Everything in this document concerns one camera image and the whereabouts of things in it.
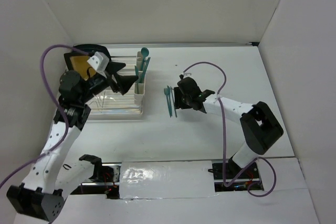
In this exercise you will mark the white taped cover panel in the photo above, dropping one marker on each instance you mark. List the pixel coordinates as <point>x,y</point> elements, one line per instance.
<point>166,180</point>

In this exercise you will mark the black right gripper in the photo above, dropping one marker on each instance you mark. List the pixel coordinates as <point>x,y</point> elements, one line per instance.
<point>178,94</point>

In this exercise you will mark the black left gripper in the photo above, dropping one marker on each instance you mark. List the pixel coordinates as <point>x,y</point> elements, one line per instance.
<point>125,83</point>

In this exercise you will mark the yellow square plate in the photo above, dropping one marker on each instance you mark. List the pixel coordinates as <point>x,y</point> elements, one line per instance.
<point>77,62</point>

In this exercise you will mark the white utensil holder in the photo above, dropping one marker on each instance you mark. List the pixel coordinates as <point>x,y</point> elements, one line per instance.
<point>139,87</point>

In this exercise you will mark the dark teal plate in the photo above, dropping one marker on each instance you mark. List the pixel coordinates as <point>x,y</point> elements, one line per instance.
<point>93,47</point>

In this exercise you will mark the clear plastic dish rack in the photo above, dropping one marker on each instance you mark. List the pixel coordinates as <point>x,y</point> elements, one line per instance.
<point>108,105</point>

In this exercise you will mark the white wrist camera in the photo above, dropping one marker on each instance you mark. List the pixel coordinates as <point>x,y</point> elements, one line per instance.
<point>99,62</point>
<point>184,75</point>

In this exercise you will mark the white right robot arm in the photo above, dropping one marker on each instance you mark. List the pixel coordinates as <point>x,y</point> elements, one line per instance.
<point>259,125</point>

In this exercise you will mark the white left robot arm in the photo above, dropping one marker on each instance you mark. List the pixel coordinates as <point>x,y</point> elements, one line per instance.
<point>43,192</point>

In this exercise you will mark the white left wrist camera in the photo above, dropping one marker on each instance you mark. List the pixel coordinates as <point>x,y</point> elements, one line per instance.
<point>99,62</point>

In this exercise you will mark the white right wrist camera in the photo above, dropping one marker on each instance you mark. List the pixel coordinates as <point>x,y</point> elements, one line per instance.
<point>184,75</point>

